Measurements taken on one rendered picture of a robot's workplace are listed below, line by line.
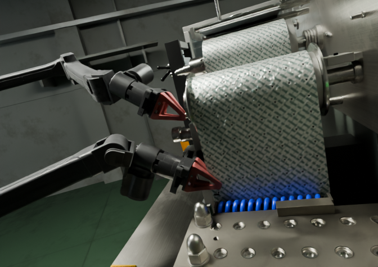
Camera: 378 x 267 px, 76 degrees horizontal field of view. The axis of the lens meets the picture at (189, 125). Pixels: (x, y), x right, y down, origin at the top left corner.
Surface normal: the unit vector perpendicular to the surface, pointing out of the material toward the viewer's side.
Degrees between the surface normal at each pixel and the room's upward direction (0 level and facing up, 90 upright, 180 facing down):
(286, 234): 0
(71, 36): 90
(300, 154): 90
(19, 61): 90
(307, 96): 90
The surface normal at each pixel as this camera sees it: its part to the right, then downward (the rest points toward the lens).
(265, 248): -0.23, -0.95
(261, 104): -0.25, 0.25
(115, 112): 0.15, 0.17
